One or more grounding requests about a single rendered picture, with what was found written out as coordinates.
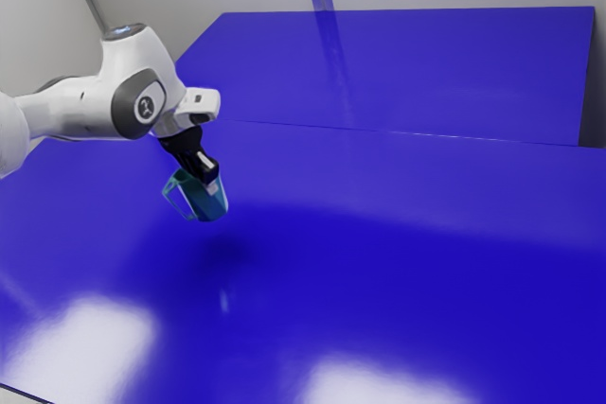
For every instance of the teal faceted mug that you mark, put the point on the teal faceted mug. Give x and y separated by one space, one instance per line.
204 198

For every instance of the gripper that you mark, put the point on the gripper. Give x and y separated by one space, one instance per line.
182 145

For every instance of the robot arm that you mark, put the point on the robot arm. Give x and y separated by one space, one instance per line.
94 96

